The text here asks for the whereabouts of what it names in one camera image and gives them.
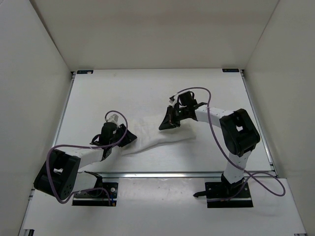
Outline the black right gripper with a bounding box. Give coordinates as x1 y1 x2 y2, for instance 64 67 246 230
159 105 188 130

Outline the white fabric skirt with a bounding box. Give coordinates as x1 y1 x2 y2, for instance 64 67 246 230
120 115 196 156

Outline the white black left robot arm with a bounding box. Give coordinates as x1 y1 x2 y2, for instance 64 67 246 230
34 122 137 203

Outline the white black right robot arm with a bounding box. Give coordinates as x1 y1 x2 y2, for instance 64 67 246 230
158 102 260 197

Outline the right blue corner label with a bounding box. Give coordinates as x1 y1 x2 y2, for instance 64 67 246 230
222 68 239 73

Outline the blue corner label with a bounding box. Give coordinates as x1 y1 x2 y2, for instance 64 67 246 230
222 68 239 73
76 70 94 74

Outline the left blue corner label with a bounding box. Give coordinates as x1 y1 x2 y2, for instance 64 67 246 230
76 70 94 74

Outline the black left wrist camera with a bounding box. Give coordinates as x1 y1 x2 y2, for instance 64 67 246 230
98 122 117 146

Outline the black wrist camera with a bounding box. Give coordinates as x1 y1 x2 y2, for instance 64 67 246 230
178 91 197 107
98 122 117 146

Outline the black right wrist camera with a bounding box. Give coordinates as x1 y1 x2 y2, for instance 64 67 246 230
178 91 197 107

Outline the aluminium table edge rail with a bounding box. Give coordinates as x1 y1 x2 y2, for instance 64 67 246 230
97 172 222 178

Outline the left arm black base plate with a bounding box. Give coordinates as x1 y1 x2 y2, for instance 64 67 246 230
72 180 119 207

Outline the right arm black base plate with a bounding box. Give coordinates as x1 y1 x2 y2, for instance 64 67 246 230
193 181 253 208

